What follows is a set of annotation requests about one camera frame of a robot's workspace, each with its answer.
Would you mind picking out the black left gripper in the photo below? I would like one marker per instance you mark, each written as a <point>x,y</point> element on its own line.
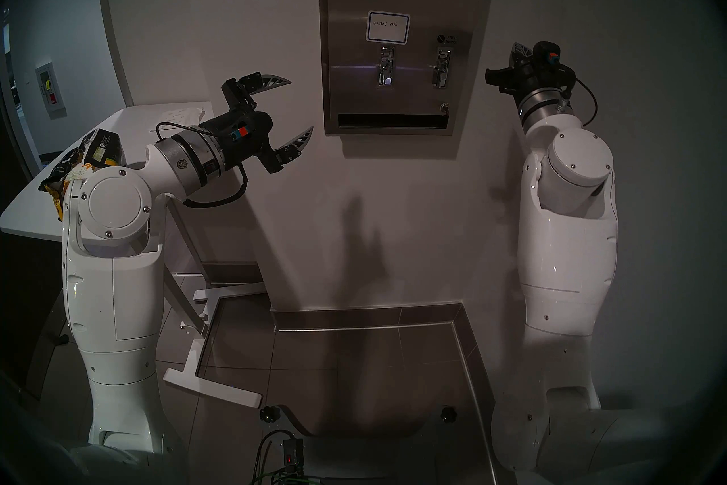
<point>258,123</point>

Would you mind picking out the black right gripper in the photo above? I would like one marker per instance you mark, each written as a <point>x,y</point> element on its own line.
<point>525,79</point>

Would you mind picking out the dark robot base platform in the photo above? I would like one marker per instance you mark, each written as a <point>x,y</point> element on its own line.
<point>369,458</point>

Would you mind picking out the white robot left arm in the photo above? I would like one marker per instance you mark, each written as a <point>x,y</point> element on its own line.
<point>113,290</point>

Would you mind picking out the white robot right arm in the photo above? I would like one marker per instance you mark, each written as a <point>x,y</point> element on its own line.
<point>568,262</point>

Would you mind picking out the stack of white wrapped pads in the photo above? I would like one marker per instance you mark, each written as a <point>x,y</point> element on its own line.
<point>79,171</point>

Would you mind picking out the free tampon sticker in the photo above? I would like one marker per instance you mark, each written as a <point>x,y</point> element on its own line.
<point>447,39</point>

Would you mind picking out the chrome tampon dispensing mechanism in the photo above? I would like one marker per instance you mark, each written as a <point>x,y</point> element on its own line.
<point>443,68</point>

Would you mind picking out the flat white wrapped pad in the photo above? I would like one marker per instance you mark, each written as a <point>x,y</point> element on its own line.
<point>182,114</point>

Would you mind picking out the chrome pad dispensing mechanism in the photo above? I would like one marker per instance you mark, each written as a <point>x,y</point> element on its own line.
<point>385,66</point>

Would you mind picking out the white label with blue border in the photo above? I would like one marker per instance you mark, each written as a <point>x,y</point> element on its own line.
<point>388,27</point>

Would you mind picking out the black yellow pad package bag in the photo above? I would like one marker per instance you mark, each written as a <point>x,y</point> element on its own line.
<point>108,151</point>

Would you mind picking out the red fire extinguisher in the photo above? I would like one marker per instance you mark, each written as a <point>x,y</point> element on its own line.
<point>53,98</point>

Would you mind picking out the white table with legs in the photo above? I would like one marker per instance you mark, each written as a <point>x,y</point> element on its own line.
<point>34,211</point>

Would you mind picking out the black star knob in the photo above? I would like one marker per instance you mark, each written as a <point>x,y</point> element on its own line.
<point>270,413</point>
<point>448,414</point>

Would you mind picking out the black power box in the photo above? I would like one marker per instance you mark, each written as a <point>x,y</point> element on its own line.
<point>292,458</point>

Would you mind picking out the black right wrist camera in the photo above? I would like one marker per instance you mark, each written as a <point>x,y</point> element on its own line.
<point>546,56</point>

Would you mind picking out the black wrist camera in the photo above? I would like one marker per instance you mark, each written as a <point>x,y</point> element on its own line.
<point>546,56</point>
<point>239,132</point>

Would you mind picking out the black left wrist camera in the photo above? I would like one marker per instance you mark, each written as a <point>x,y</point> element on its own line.
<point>239,132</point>

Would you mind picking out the grey door frame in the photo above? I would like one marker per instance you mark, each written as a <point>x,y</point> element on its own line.
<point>113,6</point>

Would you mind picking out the wall fire extinguisher cabinet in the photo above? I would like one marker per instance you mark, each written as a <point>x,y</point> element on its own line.
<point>51,90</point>

